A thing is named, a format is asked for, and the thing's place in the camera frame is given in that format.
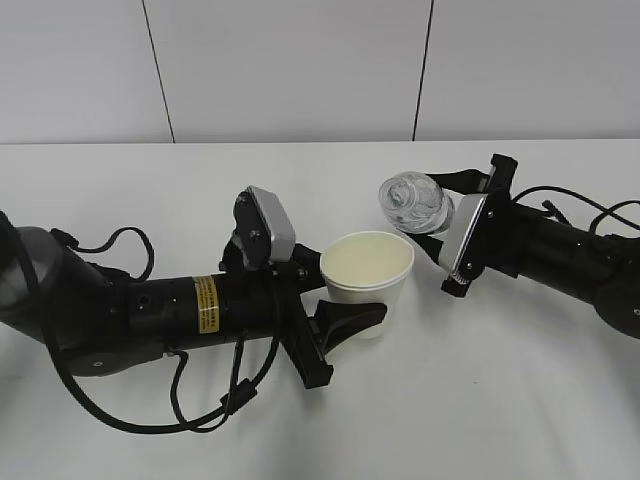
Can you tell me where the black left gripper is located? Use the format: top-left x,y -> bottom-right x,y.
220,241 -> 387,389

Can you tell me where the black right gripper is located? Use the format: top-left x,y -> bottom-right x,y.
409,154 -> 518,298

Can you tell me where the clear water bottle green label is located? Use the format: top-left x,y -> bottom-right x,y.
378,171 -> 455,235

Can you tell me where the white paper cup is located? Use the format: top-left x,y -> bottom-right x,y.
319,231 -> 415,340

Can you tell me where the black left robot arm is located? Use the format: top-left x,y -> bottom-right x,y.
1,211 -> 387,389

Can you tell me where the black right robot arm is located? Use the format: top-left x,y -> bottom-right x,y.
412,154 -> 639,338

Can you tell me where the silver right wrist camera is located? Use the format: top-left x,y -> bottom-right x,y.
438,194 -> 488,285

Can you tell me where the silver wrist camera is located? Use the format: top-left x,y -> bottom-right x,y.
438,194 -> 488,285
231,185 -> 296,271

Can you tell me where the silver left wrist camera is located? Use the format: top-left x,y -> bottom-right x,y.
231,185 -> 296,271

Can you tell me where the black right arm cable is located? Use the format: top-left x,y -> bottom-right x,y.
509,185 -> 640,236

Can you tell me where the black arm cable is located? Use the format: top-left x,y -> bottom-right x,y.
509,185 -> 640,236
14,227 -> 281,435

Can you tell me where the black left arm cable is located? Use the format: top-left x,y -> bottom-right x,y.
14,227 -> 281,435

